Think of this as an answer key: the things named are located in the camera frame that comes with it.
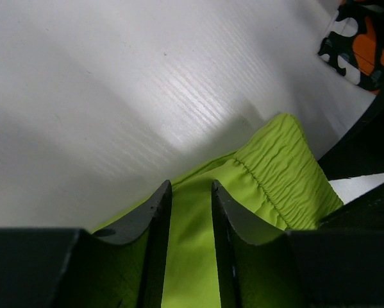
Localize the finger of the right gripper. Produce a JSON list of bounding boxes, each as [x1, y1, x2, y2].
[[319, 81, 384, 180], [319, 183, 384, 230]]

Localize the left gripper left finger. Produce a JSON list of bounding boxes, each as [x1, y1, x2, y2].
[[0, 181, 172, 307]]

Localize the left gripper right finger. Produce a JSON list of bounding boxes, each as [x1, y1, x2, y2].
[[212, 181, 384, 307]]

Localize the orange camouflage shorts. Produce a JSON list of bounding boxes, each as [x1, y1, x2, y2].
[[317, 1, 384, 94]]

